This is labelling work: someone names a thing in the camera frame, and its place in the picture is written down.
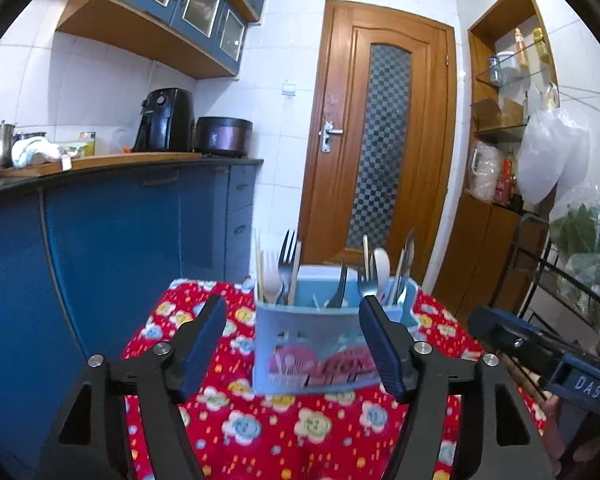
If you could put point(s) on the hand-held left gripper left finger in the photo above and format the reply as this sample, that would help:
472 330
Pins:
205 345

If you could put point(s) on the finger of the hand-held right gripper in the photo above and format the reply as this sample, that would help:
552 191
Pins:
510 335

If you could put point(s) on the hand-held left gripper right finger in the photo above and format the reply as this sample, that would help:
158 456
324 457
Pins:
382 355

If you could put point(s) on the light blue utensil box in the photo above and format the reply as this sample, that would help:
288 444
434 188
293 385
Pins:
320 340

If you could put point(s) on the pale wooden fork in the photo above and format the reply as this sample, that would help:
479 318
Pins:
274 285

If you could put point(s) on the person's right hand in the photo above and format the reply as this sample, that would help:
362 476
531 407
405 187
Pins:
555 430

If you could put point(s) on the wooden shelf cabinet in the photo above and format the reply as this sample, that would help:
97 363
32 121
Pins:
480 250

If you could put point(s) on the red smiley flower tablecloth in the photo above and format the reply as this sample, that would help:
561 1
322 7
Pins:
260 425

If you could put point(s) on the blue kitchen base cabinet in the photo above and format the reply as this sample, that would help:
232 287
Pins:
130 240

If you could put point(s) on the bag of green vegetables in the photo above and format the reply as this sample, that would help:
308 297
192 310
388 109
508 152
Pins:
585 230

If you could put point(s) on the red sauce bottle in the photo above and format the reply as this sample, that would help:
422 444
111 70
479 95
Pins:
506 180

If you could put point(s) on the wooden door with glass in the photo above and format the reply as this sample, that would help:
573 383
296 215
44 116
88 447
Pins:
337 200

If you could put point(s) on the clear bag of food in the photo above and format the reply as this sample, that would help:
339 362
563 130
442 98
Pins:
484 172

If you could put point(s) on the white plastic bag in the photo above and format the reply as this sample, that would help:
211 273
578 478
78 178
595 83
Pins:
550 155

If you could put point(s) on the dark rice cooker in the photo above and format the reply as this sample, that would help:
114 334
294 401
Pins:
222 137

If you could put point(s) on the cardboard box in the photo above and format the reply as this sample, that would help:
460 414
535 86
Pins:
497 112

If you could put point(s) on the black air fryer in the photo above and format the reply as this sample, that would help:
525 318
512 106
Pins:
165 120

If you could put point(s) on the white cloth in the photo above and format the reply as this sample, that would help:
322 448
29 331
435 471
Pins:
35 152

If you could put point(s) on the small metal tin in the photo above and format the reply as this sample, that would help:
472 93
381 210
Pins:
495 71

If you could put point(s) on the white plastic container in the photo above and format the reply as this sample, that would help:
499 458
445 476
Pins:
509 64

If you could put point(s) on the metal pitcher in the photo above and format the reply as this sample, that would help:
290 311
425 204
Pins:
1 147

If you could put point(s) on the yellow bottle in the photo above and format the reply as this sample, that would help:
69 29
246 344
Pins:
540 42
519 45

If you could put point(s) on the white wall switch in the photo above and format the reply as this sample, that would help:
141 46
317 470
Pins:
289 90

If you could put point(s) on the blue glass-door wall cabinet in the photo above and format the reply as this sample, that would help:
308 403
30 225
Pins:
170 10

